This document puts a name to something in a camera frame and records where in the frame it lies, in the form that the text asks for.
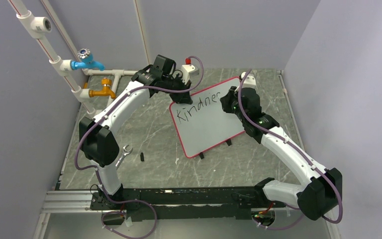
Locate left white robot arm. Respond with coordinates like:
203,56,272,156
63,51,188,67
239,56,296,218
75,55,203,209

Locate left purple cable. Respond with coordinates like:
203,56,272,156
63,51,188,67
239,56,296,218
74,55,205,239

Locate purple cable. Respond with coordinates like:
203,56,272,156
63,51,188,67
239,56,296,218
74,55,205,239
237,68,344,231

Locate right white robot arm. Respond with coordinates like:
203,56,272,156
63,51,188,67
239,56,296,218
220,86,343,224

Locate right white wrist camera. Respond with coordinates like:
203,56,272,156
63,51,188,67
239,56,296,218
239,72,256,89

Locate blue faucet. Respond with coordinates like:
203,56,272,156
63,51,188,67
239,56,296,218
70,48,105,71

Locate silver wrench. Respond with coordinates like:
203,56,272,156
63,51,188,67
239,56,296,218
115,144,133,169

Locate orange faucet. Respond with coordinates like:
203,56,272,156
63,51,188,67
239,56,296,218
88,78,116,99

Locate pink-framed whiteboard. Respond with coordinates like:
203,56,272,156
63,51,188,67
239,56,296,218
169,77,244,158

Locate white pvc pipe frame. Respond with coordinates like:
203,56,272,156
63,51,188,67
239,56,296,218
9,0,149,116

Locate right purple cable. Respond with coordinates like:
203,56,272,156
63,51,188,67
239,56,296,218
237,68,344,231

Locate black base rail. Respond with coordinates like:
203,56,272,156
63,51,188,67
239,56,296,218
90,186,284,223

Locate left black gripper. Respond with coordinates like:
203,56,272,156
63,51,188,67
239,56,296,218
163,74,192,105

